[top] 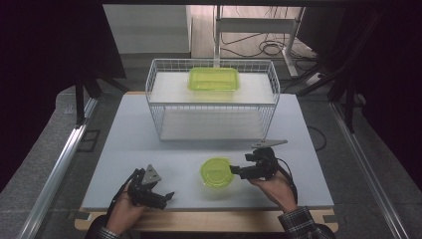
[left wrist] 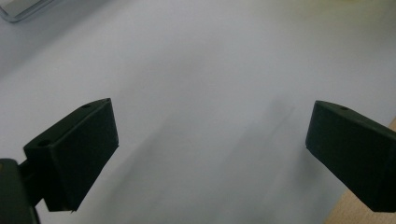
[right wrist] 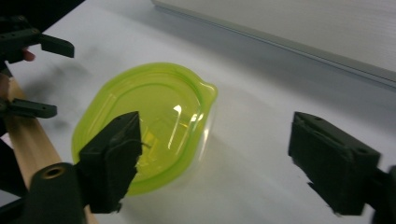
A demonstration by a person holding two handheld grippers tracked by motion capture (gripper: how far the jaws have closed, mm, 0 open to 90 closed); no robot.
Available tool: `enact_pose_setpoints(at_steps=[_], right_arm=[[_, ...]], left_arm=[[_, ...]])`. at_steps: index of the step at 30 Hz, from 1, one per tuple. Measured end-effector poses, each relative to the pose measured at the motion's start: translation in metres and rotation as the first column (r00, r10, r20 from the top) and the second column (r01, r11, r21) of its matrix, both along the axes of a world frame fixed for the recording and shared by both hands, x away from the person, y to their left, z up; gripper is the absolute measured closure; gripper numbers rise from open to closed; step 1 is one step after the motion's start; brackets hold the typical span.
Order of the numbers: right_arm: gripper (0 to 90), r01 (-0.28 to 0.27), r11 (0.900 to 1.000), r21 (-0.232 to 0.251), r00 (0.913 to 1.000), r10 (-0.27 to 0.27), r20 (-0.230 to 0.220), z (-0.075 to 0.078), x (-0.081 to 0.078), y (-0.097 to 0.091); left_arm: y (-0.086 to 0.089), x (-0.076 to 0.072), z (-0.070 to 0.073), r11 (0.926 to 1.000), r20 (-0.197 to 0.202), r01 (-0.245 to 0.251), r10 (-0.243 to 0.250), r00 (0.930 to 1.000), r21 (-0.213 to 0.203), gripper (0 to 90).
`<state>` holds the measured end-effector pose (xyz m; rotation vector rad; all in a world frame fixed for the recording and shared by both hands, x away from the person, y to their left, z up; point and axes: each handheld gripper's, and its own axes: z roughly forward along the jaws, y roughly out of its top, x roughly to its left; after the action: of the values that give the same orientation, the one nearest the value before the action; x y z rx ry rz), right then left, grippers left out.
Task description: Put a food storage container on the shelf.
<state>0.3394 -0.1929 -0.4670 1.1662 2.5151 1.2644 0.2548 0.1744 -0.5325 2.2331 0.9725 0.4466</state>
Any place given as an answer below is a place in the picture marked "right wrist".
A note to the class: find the wooden table edge strip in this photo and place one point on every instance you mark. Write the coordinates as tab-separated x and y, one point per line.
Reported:
28	140

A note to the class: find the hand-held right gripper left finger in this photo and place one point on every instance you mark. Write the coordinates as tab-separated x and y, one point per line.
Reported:
109	165

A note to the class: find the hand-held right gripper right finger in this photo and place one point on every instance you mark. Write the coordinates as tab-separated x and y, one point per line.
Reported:
333	161

